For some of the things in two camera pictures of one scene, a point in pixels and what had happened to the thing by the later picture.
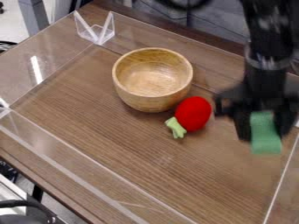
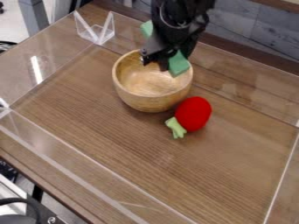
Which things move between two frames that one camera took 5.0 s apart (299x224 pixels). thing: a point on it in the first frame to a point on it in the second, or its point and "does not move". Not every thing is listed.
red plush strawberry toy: x=190 y=115 does not move
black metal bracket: x=38 y=213 does not move
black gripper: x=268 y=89 to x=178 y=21
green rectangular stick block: x=265 y=136 to x=177 y=62
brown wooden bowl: x=152 y=78 does not move
